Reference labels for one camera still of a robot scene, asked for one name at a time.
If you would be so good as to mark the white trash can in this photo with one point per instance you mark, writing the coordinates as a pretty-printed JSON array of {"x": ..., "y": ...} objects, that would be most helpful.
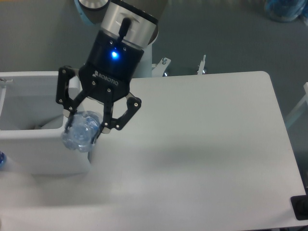
[{"x": 31, "y": 124}]

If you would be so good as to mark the white frame at right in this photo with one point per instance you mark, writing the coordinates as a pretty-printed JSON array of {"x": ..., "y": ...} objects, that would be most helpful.
[{"x": 298, "y": 109}]

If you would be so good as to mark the blue plastic bag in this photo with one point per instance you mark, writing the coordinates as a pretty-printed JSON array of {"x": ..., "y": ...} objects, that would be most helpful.
[{"x": 284, "y": 11}]

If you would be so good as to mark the crushed clear plastic bottle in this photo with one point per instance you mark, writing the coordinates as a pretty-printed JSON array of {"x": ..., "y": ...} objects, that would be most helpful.
[{"x": 80, "y": 133}]

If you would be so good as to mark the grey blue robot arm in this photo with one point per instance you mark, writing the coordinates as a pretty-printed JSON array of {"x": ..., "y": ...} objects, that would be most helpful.
[{"x": 134, "y": 26}]

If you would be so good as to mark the white pedestal base frame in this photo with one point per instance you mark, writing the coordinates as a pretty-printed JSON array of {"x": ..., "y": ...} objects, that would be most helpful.
[{"x": 165, "y": 69}]

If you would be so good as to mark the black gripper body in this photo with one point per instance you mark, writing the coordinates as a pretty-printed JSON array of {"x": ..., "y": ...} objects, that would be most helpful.
[{"x": 110, "y": 65}]

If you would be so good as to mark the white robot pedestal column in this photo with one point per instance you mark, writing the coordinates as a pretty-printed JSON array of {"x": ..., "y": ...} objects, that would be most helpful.
[{"x": 144, "y": 68}]

